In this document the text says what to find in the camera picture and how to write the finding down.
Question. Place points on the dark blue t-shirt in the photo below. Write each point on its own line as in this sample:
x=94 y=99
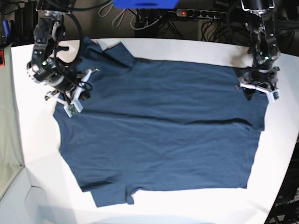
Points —
x=158 y=126

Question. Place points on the blue box overhead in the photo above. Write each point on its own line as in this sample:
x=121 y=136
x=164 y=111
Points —
x=146 y=4

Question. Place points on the black power strip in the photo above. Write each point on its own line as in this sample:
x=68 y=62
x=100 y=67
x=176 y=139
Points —
x=200 y=14

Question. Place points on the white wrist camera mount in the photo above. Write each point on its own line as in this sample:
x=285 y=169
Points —
x=73 y=105
x=271 y=91

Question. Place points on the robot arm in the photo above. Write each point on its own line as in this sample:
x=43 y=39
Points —
x=261 y=25
x=45 y=67

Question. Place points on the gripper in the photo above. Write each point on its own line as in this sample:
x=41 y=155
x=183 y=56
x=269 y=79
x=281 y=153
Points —
x=258 y=79
x=62 y=85

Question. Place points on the red object at left edge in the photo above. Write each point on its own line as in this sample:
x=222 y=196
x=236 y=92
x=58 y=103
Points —
x=2 y=59

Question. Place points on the blue object at left edge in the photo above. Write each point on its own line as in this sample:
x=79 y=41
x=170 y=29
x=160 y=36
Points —
x=6 y=28

